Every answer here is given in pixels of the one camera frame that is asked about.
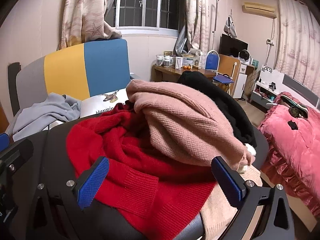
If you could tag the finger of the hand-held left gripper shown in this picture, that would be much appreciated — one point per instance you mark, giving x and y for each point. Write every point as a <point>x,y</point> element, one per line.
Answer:
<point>17,151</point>

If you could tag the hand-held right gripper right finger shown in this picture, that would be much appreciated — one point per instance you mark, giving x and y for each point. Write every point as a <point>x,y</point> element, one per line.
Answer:
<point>228,182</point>

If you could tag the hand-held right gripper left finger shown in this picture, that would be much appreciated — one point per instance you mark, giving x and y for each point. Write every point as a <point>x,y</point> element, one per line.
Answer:
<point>92,185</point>

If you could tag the red knit sweater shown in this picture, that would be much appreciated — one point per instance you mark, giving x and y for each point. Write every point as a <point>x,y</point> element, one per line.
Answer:
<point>140,175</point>

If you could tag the pink knit sweater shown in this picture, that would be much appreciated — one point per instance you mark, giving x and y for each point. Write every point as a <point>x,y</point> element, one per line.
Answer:
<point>180,125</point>

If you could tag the black knit sweater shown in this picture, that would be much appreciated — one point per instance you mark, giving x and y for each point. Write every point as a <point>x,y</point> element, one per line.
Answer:
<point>225,105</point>

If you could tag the light grey garment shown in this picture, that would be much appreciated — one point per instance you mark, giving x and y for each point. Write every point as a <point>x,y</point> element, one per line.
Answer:
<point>45,115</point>

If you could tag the pink quilt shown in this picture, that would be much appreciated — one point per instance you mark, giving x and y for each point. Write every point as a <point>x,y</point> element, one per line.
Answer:
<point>295,150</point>

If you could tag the white bedside cabinet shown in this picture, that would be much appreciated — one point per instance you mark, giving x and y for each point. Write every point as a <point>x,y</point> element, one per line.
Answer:
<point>260,97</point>

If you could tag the grey yellow blue chair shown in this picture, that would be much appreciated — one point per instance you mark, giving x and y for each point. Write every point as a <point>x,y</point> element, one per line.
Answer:
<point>65,67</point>

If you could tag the dark patterned cloth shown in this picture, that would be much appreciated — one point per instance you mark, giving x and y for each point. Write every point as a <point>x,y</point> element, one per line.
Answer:
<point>296,110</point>

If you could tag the wooden board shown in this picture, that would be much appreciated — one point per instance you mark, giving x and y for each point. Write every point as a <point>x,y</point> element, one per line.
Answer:
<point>226,65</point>

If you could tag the white grey headboard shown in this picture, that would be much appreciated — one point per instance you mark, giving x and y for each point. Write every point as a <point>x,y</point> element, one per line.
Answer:
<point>295,83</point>

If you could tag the blue folding chair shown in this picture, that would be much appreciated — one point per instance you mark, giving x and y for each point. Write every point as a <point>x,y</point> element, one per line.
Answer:
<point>212,61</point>

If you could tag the teal box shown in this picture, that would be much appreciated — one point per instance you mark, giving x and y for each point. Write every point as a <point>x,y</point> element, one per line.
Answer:
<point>255,62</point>

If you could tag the wooden desk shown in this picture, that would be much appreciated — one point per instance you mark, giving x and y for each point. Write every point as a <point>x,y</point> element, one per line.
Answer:
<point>170,71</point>

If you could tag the white carton box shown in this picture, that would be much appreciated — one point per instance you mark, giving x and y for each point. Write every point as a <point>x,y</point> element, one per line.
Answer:
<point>197,60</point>

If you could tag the small round fan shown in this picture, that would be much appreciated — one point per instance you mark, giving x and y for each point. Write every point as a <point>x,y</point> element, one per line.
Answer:
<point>244,55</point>

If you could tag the white round tin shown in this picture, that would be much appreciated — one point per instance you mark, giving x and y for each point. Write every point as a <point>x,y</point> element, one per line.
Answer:
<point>188,60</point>

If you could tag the slim white carton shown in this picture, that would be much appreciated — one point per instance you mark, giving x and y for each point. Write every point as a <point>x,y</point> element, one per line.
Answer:
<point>178,62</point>

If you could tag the white jar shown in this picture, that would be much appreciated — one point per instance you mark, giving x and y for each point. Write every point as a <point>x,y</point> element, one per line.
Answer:
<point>159,60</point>
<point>166,62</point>

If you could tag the black monitor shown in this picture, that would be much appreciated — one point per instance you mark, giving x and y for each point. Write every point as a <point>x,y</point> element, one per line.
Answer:
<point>231,46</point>

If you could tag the silver plastic bag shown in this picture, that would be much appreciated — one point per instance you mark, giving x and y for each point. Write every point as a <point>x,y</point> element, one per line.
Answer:
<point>180,42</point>

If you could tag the grey hanging bag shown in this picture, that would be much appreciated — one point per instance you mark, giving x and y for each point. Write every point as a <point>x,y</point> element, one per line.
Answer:
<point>230,27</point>

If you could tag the patterned beige curtain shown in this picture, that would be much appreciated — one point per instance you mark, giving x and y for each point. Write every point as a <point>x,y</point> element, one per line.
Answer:
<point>82,10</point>
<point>297,42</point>
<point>197,12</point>

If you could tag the metal pole stand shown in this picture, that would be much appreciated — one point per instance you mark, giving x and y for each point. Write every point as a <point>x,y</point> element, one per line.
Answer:
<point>215,25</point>

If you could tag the beige air conditioner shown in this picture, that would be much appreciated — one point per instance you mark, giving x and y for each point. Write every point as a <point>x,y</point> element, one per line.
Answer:
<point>260,8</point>

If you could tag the barred window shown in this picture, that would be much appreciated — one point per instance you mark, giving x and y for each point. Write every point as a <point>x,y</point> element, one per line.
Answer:
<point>147,5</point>

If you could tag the white wall pipe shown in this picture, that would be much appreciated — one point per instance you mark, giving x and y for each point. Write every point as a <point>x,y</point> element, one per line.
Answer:
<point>273,30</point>

